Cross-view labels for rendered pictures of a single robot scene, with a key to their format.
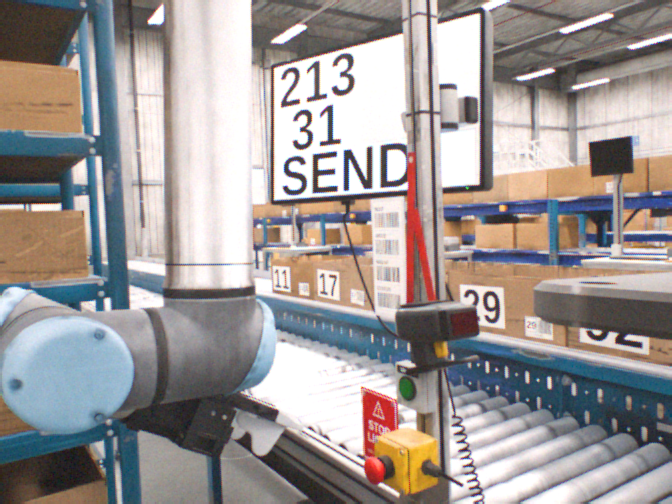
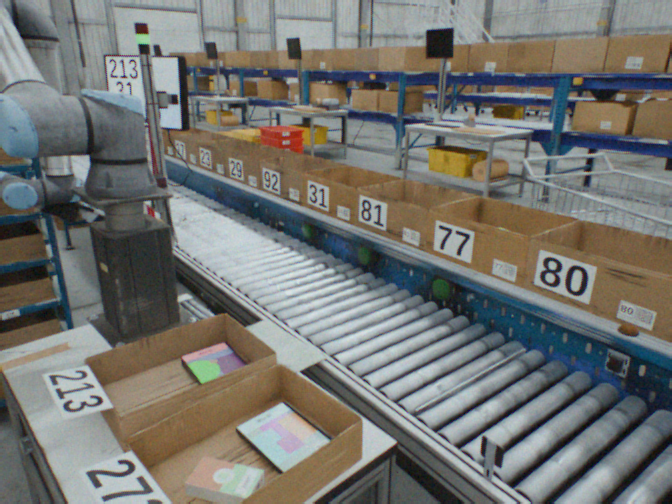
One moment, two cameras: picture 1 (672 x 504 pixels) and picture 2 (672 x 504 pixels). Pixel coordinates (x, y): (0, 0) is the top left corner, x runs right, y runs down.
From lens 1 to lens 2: 1.53 m
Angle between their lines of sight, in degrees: 18
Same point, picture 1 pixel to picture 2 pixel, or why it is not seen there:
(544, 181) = (402, 56)
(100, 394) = (28, 201)
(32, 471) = (13, 234)
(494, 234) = (364, 98)
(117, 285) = (36, 165)
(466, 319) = (160, 182)
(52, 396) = (16, 201)
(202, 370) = (57, 196)
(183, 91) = not seen: hidden behind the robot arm
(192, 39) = not seen: hidden behind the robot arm
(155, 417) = (51, 209)
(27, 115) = not seen: outside the picture
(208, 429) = (69, 213)
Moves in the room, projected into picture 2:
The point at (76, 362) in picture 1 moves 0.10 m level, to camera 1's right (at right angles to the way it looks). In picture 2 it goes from (21, 193) to (53, 193)
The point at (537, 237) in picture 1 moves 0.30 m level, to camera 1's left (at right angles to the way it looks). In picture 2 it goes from (392, 103) to (373, 103)
